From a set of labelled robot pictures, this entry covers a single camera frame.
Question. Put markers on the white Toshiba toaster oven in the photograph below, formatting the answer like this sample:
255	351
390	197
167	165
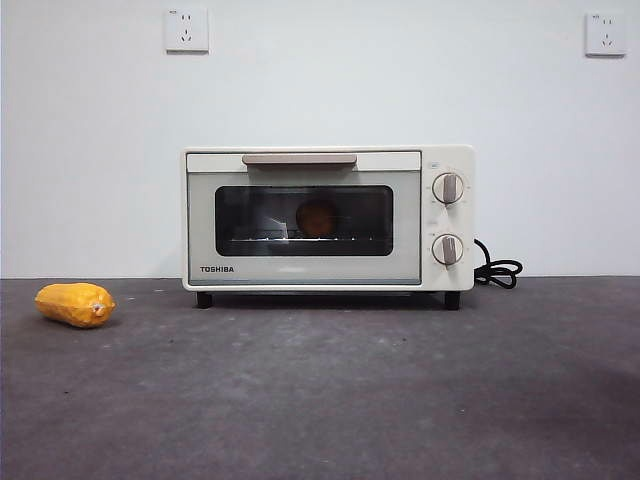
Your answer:
325	272

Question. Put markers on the beige oven knob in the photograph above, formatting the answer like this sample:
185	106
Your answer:
448	188
448	249

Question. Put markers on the yellow corn cob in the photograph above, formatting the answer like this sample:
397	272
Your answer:
70	305

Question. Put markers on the white wall socket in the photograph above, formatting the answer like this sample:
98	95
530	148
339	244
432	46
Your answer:
606	35
187	31

